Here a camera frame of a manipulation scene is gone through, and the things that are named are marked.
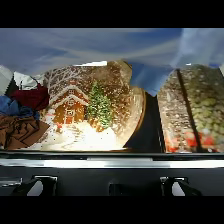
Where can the light blue garment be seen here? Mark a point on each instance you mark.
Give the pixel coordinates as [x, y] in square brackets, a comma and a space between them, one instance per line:
[83, 45]

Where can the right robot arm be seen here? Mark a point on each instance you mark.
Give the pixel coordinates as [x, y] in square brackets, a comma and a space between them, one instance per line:
[166, 186]

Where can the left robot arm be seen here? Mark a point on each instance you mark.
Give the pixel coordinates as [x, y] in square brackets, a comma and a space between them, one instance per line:
[50, 186]

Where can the red garment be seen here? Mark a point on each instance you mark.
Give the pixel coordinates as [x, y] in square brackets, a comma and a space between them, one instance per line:
[31, 98]

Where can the white garment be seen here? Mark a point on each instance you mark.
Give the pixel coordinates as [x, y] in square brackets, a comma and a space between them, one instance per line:
[26, 81]

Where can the brown garment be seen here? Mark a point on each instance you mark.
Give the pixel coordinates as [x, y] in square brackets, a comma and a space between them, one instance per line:
[20, 131]

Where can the silver frame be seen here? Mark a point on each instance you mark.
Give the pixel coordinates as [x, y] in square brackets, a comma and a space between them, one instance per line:
[110, 163]

